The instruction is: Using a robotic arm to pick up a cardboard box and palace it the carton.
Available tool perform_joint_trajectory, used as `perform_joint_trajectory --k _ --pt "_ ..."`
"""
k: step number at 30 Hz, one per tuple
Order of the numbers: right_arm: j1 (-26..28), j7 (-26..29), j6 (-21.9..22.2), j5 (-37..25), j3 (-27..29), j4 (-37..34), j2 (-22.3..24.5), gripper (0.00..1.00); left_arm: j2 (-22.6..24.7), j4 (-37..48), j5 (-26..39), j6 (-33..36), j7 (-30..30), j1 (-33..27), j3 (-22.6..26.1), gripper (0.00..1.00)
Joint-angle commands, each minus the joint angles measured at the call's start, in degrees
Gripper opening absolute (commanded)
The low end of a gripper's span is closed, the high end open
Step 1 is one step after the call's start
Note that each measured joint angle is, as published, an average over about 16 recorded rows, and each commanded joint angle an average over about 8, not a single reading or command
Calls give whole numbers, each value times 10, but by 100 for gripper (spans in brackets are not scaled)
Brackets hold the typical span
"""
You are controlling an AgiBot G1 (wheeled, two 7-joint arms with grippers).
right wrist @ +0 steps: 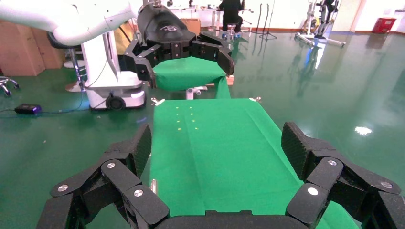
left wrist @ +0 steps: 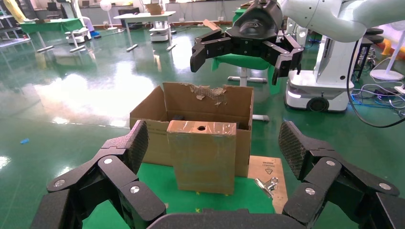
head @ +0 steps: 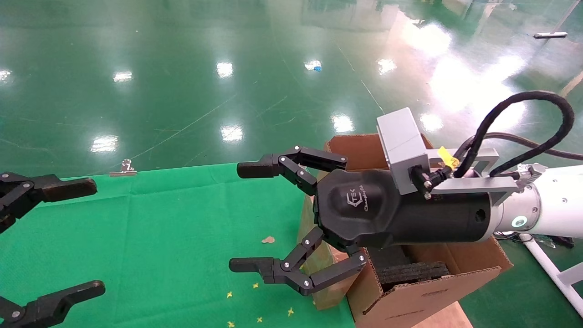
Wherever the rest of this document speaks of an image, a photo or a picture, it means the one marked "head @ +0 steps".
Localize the large open cardboard carton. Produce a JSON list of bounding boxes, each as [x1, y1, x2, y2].
[[324, 133, 514, 328]]

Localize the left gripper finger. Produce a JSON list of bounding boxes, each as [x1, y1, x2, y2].
[[0, 172, 98, 233], [0, 280, 106, 328]]

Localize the silver binder clip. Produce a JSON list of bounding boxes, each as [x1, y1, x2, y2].
[[109, 159, 137, 177]]

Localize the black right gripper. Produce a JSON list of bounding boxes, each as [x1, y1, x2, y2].
[[229, 146, 495, 296]]

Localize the thick black braided cable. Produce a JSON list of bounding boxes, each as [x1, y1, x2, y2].
[[450, 91, 574, 179]]

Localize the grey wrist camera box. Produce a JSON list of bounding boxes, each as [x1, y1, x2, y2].
[[376, 108, 431, 195]]

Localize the yellow cable tag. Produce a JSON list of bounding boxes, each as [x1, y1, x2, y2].
[[438, 146, 460, 169]]

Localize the green table cloth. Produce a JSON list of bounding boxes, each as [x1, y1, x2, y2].
[[0, 163, 357, 328]]

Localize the white stand leg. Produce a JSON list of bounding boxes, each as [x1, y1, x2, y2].
[[519, 233, 583, 316]]

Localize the small cardboard box with hole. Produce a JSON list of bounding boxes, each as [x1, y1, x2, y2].
[[298, 195, 366, 311]]

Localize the thin black cable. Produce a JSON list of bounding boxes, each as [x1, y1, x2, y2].
[[455, 132, 583, 161]]

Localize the black foam padding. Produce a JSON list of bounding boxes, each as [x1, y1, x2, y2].
[[367, 246, 451, 293]]

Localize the silver cable connector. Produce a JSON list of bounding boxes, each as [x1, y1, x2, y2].
[[516, 163, 547, 187]]

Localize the grey camera mounting bracket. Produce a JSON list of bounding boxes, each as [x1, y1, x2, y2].
[[426, 148, 522, 205]]

